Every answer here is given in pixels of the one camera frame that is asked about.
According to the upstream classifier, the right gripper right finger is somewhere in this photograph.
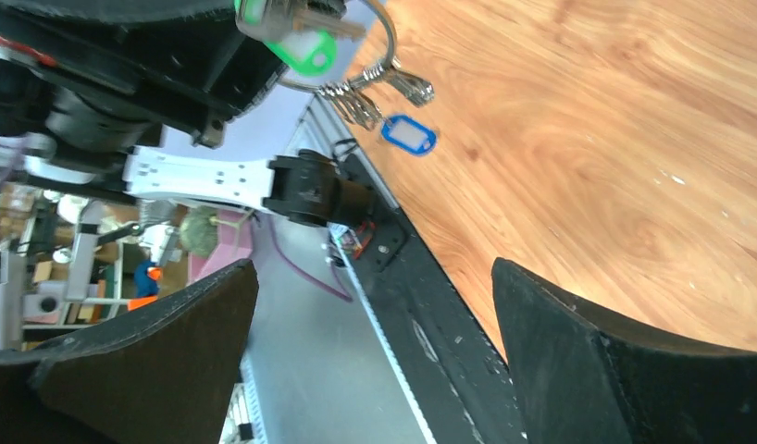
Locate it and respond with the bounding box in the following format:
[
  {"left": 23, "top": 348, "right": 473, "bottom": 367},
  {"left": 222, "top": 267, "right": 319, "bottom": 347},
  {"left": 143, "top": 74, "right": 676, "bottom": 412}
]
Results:
[{"left": 491, "top": 258, "right": 757, "bottom": 443}]

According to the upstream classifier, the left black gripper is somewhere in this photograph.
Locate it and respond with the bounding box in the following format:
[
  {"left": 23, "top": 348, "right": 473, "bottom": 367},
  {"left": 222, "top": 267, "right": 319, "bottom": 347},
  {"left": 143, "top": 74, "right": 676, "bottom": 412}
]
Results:
[{"left": 0, "top": 1, "right": 286, "bottom": 171}]

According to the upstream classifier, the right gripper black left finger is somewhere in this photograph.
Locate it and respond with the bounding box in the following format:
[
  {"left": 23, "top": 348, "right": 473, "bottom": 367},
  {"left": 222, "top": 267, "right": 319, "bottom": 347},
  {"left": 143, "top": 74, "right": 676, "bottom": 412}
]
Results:
[{"left": 0, "top": 259, "right": 259, "bottom": 443}]

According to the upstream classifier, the green key tag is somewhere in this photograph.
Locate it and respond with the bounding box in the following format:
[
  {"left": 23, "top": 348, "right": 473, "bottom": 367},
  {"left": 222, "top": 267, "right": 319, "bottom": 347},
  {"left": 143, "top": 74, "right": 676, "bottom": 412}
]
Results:
[{"left": 234, "top": 0, "right": 366, "bottom": 77}]

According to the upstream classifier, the silver metal keyring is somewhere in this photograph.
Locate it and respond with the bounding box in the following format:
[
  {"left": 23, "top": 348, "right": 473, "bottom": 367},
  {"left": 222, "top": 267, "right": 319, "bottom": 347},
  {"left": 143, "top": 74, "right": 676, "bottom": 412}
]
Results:
[{"left": 279, "top": 1, "right": 435, "bottom": 130}]

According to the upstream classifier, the blue key tag with key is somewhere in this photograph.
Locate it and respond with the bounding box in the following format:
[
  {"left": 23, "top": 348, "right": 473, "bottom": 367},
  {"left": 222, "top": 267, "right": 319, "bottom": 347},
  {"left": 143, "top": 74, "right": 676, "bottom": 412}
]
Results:
[{"left": 380, "top": 115, "right": 438, "bottom": 156}]

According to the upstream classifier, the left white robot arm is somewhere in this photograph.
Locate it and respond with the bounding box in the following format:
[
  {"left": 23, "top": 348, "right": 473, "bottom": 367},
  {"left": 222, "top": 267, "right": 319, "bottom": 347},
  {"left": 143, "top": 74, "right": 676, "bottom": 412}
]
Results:
[{"left": 0, "top": 1, "right": 348, "bottom": 224}]

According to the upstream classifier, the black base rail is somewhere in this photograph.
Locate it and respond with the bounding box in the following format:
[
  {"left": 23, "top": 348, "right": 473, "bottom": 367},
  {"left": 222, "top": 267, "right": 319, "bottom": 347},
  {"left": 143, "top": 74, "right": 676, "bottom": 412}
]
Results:
[{"left": 340, "top": 151, "right": 530, "bottom": 443}]

